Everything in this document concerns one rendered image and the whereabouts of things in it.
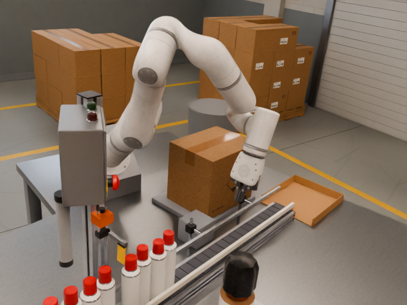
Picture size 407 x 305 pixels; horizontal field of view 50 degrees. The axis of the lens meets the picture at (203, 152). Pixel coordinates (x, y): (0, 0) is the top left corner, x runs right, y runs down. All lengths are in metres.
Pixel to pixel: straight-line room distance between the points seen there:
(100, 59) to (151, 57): 3.27
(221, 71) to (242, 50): 3.57
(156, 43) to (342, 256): 1.06
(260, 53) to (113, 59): 1.55
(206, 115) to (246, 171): 2.16
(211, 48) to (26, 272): 0.94
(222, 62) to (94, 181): 0.50
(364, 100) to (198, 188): 4.28
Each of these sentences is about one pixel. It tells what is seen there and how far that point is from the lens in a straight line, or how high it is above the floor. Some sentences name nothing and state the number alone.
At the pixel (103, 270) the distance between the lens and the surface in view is 1.18.
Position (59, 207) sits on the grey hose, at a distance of 1.11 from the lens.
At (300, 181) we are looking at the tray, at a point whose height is 0.85.
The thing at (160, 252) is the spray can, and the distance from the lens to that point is 1.27.
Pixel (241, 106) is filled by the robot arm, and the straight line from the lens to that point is 1.36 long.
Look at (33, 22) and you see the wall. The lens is 6.58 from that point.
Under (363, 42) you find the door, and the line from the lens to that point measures 5.79.
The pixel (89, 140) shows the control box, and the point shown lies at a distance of 0.97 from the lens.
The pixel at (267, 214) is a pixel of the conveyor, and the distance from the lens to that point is 1.83.
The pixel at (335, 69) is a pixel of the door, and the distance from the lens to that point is 6.02.
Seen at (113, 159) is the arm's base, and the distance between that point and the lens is 1.83.
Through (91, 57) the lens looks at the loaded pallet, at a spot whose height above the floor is 0.82.
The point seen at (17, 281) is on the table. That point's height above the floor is 0.83.
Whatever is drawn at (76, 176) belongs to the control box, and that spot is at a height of 1.36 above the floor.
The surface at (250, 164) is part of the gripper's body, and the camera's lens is 1.49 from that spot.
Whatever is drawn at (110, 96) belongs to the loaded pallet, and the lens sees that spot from 4.64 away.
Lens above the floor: 1.84
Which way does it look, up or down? 25 degrees down
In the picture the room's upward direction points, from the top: 5 degrees clockwise
